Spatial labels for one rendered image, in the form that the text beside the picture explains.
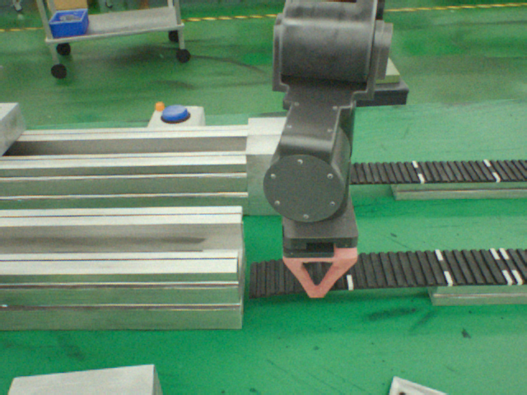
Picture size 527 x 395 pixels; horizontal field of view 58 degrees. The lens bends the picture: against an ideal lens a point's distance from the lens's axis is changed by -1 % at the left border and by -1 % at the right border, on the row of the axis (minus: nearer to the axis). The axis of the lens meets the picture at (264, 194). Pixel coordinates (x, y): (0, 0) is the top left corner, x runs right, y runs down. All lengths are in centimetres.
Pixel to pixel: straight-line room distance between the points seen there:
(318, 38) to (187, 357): 31
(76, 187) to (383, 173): 40
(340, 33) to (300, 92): 5
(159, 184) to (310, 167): 33
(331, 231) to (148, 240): 20
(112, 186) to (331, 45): 38
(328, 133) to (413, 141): 52
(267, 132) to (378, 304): 26
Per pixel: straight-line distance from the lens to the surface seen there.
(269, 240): 60
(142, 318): 51
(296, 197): 34
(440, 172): 69
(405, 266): 53
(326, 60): 36
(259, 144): 61
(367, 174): 67
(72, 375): 39
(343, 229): 43
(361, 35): 36
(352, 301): 53
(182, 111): 76
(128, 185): 64
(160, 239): 53
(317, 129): 33
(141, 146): 69
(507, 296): 57
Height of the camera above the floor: 117
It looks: 35 degrees down
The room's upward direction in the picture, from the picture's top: 2 degrees counter-clockwise
